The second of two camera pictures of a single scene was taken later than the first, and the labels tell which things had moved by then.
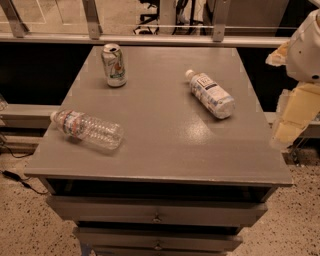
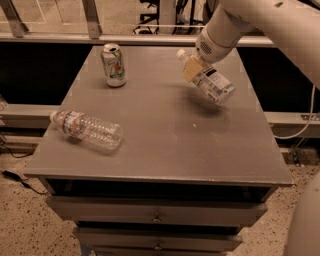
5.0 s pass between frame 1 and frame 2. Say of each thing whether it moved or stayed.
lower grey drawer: stayed
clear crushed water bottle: stayed
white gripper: moved
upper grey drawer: stayed
